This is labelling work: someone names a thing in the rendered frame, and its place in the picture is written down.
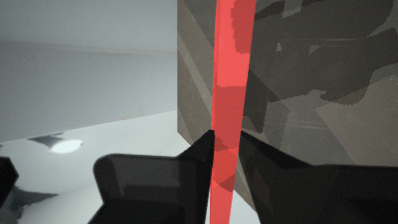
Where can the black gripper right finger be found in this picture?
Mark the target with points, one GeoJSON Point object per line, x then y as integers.
{"type": "Point", "coordinates": [287, 190]}

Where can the red rectangular lid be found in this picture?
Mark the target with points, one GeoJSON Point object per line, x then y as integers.
{"type": "Point", "coordinates": [232, 48]}

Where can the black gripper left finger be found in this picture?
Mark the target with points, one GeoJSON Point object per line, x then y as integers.
{"type": "Point", "coordinates": [184, 179]}

